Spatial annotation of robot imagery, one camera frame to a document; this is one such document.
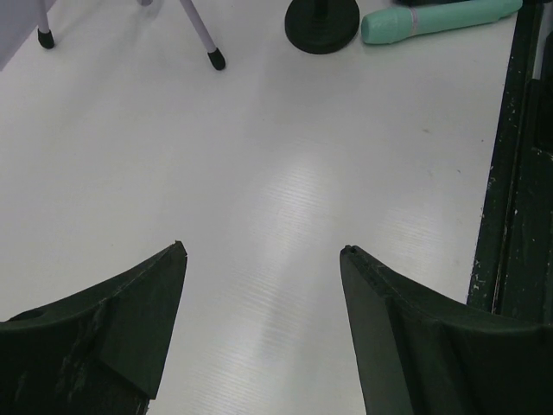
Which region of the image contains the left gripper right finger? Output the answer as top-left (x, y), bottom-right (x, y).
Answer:
top-left (340, 246), bottom-right (552, 414)

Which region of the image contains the green microphone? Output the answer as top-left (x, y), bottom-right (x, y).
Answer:
top-left (360, 0), bottom-right (523, 45)

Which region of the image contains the black mounting rail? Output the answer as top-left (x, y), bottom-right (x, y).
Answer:
top-left (467, 1), bottom-right (552, 324)

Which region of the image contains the black mic stand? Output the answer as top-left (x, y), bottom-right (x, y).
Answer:
top-left (284, 0), bottom-right (360, 54)

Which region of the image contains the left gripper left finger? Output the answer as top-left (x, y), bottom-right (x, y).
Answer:
top-left (1, 241), bottom-right (188, 414)

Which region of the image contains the white music stand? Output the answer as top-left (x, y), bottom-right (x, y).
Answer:
top-left (36, 0), bottom-right (227, 71)

